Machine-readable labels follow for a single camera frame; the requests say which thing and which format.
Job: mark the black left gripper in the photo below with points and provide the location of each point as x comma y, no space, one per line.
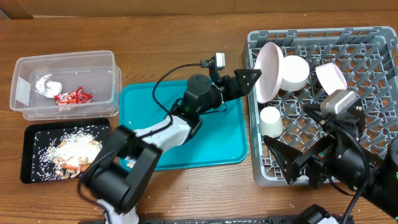
240,89

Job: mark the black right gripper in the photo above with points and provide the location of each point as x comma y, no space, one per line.
305,165

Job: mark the large white plate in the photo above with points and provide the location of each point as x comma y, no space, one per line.
270,62

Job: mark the white cup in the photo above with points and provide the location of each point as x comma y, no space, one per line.
270,122

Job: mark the white bowl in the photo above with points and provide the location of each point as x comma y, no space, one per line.
295,73

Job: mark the red snack wrapper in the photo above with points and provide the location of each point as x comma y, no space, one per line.
73,97

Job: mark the orange carrot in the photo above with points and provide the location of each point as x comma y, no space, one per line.
81,167

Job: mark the white tissue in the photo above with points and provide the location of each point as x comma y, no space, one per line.
45,87

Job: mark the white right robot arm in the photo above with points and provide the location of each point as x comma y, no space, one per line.
381,188

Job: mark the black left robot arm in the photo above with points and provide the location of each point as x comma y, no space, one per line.
120,173

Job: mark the grey dish rack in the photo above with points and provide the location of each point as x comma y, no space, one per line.
367,57

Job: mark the teal plastic tray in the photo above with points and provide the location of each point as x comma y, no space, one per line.
221,139

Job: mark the clear plastic bin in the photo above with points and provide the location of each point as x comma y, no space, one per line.
95,71

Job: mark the rice and peanut scraps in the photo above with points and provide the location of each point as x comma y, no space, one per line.
76,152

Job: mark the black bin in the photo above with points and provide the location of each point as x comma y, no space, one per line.
41,141

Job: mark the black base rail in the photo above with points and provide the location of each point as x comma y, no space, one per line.
314,214

